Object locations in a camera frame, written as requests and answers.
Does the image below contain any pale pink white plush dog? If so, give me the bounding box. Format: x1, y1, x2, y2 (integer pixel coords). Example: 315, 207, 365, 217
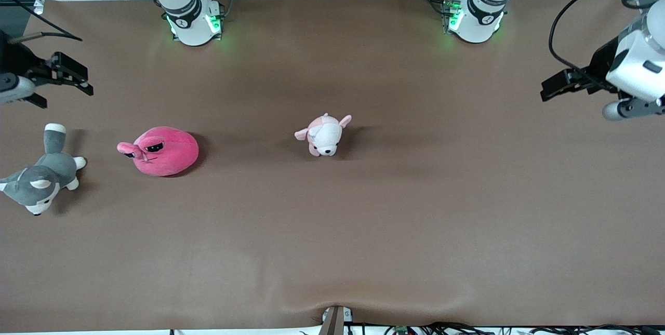
295, 113, 352, 157

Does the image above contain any brown table mat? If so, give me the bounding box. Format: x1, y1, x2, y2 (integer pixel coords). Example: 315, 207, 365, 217
0, 0, 665, 333

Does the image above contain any grey white husky plush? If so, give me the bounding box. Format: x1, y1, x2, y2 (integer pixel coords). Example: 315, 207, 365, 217
0, 123, 87, 216

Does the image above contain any metal table clamp bracket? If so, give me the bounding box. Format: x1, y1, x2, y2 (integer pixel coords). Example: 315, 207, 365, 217
318, 305, 354, 335

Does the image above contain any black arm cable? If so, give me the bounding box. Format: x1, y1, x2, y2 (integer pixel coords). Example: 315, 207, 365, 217
0, 0, 83, 42
549, 0, 658, 91

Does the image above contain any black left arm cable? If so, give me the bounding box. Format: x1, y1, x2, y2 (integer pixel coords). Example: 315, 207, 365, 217
549, 0, 658, 91

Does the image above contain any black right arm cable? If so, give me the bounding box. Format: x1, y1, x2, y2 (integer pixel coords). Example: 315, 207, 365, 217
0, 0, 83, 42

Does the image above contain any bright pink round plush toy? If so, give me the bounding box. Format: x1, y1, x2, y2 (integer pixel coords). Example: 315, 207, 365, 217
117, 126, 200, 177

